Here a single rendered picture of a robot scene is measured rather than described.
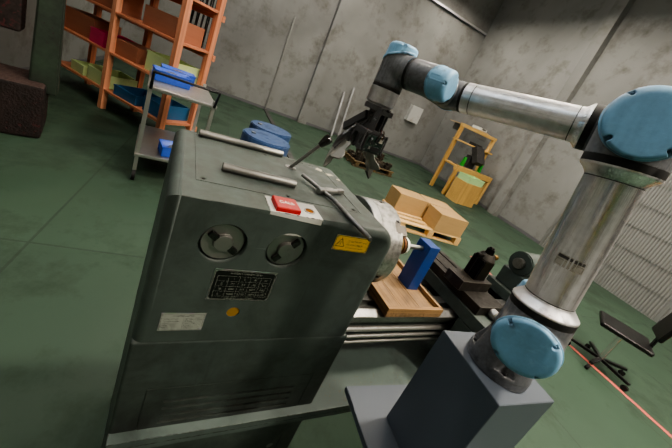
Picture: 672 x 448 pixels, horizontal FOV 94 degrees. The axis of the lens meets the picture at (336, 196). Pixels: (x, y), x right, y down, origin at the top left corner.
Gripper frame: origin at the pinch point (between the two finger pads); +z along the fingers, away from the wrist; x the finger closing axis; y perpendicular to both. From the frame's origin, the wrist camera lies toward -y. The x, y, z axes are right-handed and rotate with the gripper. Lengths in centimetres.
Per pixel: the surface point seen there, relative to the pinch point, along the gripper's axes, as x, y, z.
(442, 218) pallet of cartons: 342, -243, 97
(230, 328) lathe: -22, 14, 44
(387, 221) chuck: 25.1, -2.9, 13.8
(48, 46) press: -152, -319, 47
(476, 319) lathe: 80, 13, 43
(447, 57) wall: 751, -906, -260
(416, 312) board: 52, 6, 46
